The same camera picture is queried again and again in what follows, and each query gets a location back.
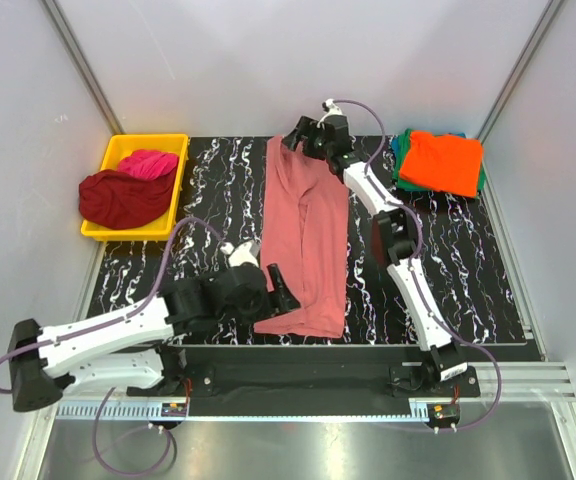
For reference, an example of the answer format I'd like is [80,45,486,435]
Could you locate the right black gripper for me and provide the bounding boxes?
[280,116,332,161]

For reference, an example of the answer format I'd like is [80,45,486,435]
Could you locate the salmon pink t shirt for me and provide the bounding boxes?
[254,136,349,339]

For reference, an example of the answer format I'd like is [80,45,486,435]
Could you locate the yellow plastic bin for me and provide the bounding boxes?
[80,134,189,242]

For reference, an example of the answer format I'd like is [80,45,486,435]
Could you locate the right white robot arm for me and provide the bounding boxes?
[282,114,468,397]

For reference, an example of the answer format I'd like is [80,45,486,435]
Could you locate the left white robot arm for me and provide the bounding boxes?
[7,262,301,413]

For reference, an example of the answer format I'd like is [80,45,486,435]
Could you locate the green folded t shirt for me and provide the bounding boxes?
[392,128,487,201]

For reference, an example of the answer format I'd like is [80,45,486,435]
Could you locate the magenta t shirt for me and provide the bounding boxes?
[117,149,179,181]

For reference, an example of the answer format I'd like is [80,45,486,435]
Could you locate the orange folded t shirt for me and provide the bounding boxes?
[398,130,484,198]

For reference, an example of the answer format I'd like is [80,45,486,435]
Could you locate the dark red t shirt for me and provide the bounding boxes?
[79,169,176,230]

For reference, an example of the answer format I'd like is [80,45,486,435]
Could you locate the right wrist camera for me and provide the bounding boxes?
[318,99,351,148]

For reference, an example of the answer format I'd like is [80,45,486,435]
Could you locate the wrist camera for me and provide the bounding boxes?
[318,99,351,148]
[220,240,261,268]

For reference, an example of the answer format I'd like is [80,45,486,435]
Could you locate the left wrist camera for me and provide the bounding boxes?
[220,240,261,268]

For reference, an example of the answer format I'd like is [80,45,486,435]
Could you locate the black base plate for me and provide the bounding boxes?
[128,345,481,418]

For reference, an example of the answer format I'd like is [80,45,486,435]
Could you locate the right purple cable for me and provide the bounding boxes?
[332,98,502,432]

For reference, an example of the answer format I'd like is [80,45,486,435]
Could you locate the purple cable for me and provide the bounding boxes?
[0,216,229,473]
[332,98,502,432]

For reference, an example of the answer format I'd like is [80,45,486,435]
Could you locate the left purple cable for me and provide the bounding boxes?
[0,216,229,473]

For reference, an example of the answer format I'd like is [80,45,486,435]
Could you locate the aluminium frame rail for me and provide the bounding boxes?
[48,362,576,422]

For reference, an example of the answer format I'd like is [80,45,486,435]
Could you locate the left aluminium corner post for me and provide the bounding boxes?
[38,0,126,135]

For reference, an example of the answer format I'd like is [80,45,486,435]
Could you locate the aluminium corner post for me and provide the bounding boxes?
[38,0,126,135]
[477,0,567,144]

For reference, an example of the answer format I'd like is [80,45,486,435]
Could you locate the right aluminium corner post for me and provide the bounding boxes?
[477,0,567,144]

